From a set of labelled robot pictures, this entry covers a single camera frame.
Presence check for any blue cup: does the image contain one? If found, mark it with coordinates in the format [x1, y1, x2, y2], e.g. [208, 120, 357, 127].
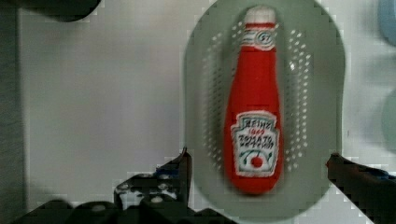
[377, 0, 396, 46]

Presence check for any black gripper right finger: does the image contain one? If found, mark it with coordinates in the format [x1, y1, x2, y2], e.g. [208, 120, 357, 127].
[326, 153, 396, 224]

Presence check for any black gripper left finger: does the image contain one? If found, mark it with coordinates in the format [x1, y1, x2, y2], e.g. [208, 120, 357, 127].
[12, 150, 237, 224]

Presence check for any black round pan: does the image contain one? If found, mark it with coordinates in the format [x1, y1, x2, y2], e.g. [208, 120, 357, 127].
[6, 0, 102, 22]

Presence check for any green oval strainer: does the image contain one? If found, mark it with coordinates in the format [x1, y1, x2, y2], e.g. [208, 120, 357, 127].
[184, 0, 345, 224]

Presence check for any red ketchup bottle toy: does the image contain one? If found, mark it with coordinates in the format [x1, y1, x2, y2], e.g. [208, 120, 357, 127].
[223, 6, 283, 195]

